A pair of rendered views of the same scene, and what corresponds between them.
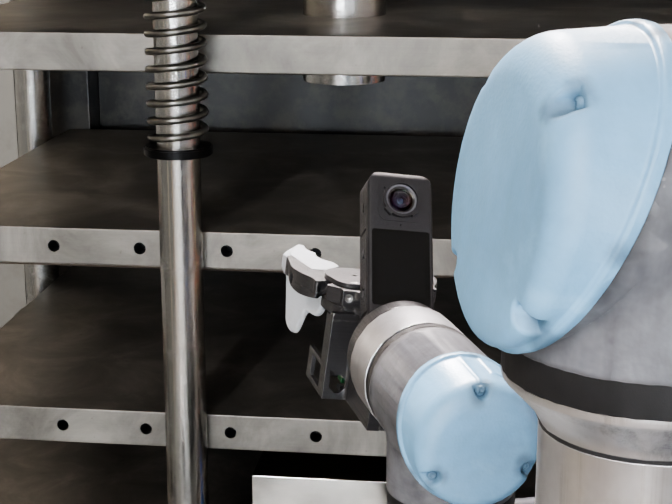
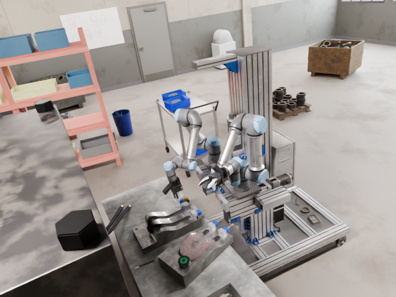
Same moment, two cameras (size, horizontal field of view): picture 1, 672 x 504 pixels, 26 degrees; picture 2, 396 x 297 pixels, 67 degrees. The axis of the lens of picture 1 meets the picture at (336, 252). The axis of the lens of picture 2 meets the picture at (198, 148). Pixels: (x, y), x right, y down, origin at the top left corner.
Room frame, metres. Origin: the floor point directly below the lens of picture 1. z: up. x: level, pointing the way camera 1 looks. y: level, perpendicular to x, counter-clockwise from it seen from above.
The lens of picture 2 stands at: (1.86, 1.25, 2.51)
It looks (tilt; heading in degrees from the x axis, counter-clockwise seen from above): 28 degrees down; 238
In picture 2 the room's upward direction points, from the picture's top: 8 degrees counter-clockwise
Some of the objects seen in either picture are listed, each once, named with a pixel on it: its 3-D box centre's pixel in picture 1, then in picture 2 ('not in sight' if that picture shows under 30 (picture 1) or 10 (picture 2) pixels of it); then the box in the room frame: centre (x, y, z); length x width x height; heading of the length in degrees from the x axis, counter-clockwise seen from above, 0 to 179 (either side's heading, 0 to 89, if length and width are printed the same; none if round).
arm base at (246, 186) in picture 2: not in sight; (241, 181); (0.56, -0.26, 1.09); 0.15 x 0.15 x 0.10
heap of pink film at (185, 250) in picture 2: not in sight; (195, 243); (1.13, -0.14, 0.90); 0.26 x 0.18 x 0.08; 10
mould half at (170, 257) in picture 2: not in sight; (197, 248); (1.13, -0.13, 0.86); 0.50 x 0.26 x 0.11; 10
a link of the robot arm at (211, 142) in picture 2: not in sight; (213, 144); (0.46, -0.75, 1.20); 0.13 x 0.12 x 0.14; 116
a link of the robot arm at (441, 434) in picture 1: (452, 418); (233, 165); (0.79, -0.07, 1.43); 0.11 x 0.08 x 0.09; 13
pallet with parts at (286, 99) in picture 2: not in sight; (279, 98); (-2.79, -2.80, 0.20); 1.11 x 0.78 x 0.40; 76
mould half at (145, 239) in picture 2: not in sight; (166, 223); (1.17, -0.50, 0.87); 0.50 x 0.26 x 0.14; 173
